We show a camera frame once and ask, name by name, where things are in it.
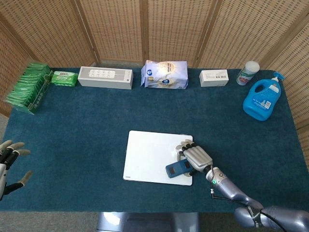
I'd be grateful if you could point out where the blue detergent pump bottle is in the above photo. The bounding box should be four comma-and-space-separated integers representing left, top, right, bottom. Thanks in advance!
242, 72, 285, 121

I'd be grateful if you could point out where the teal table mat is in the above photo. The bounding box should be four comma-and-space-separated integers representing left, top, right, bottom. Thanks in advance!
0, 67, 309, 214

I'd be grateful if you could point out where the blue board eraser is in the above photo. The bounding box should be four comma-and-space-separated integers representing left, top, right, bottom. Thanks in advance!
165, 159, 194, 179

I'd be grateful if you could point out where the white rectangular speaker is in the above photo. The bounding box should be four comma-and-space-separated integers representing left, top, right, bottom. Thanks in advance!
77, 66, 134, 90

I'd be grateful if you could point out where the small white carton box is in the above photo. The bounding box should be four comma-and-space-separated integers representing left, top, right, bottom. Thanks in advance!
199, 69, 229, 87

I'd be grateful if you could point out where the green wet wipes pack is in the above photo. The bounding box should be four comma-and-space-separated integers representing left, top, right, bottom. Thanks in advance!
50, 70, 79, 87

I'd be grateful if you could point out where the bamboo folding screen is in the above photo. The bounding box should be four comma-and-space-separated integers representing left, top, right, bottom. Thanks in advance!
0, 0, 309, 145

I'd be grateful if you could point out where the white drawing board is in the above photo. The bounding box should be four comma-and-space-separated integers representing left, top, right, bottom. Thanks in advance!
122, 130, 194, 187

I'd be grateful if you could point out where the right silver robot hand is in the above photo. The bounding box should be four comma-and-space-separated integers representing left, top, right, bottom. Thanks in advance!
175, 139, 213, 177

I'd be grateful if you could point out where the blue white tissue pack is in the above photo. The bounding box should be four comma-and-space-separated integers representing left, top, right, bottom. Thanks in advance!
140, 59, 188, 89

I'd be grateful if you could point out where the white wipes canister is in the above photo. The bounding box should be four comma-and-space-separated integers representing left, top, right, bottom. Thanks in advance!
236, 61, 260, 86

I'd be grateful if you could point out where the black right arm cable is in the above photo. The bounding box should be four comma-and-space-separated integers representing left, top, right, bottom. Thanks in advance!
209, 166, 287, 232

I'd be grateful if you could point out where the green sachet display box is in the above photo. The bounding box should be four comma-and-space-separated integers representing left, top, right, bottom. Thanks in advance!
2, 62, 54, 115

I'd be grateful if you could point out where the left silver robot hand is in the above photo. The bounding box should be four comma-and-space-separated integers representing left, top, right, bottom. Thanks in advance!
0, 140, 33, 200

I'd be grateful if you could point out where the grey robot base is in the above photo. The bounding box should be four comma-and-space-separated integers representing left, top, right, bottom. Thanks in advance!
96, 212, 200, 232

